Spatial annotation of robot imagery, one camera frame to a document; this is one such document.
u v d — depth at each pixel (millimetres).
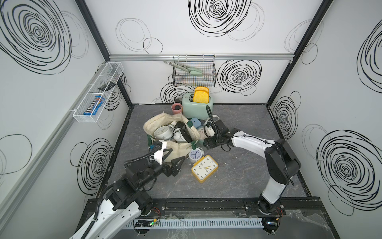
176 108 1053
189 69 933
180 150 774
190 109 1047
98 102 696
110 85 805
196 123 1051
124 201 467
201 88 1007
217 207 754
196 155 896
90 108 697
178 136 827
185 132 911
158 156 560
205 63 937
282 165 467
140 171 469
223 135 698
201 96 989
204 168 846
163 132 871
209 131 825
